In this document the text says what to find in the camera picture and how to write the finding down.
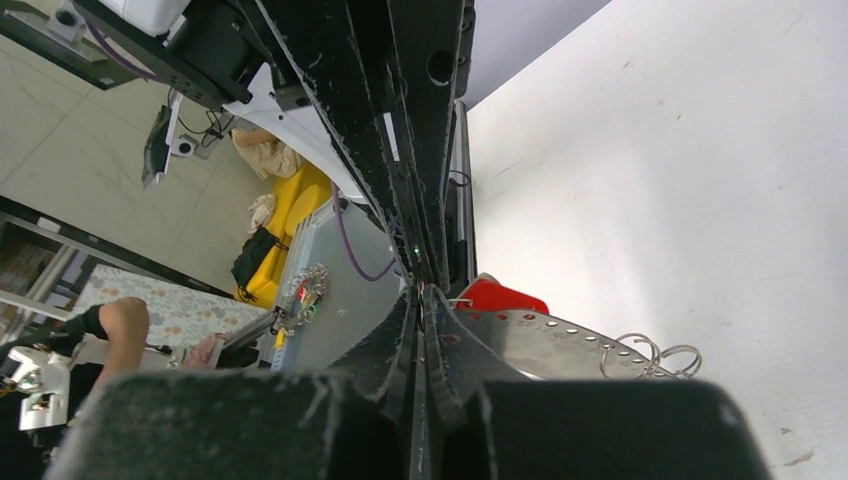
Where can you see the operator forearm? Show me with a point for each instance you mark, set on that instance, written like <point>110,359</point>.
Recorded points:
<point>126,325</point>

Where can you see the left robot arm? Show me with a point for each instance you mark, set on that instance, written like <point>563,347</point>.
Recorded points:
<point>212,54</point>

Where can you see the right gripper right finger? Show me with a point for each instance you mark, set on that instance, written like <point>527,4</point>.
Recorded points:
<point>496,423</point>

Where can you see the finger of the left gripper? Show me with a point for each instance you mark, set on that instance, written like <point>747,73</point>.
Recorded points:
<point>318,40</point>
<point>422,64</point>

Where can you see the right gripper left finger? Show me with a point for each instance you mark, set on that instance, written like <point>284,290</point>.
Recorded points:
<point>348,421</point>

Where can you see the yellow box with black bag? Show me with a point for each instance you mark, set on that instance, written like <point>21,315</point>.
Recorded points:
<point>295,199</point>

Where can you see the key with red tag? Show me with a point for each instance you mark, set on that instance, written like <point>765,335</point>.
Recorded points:
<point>487,294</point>

